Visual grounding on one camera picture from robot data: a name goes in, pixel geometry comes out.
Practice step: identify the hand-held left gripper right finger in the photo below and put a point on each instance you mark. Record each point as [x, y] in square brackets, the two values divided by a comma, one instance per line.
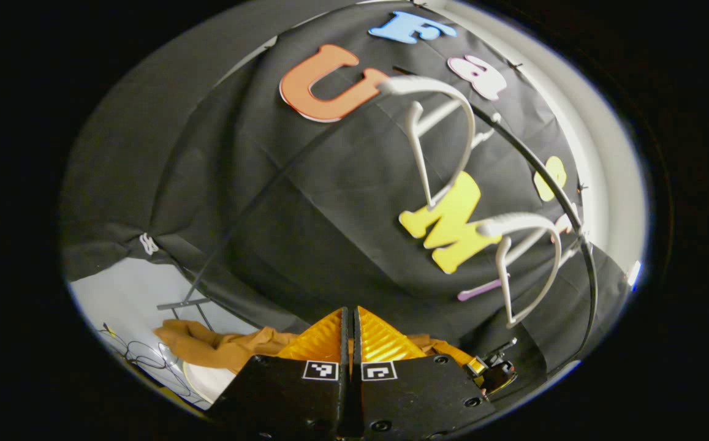
[421, 398]

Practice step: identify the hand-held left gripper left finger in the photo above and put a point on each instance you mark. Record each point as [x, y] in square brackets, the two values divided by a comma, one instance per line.
[280, 398]

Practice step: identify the brown jacket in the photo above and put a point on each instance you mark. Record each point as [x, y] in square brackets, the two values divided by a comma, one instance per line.
[219, 346]

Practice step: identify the black clothes rack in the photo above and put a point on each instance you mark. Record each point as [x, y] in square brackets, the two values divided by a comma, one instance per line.
[590, 269]

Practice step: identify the white plastic hanger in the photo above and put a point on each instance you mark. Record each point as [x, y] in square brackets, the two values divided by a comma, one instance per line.
[513, 222]
[434, 81]

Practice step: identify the black backdrop cloth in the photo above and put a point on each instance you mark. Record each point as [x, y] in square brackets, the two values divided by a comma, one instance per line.
[268, 202]

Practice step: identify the small white clip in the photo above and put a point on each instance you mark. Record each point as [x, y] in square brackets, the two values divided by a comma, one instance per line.
[148, 244]

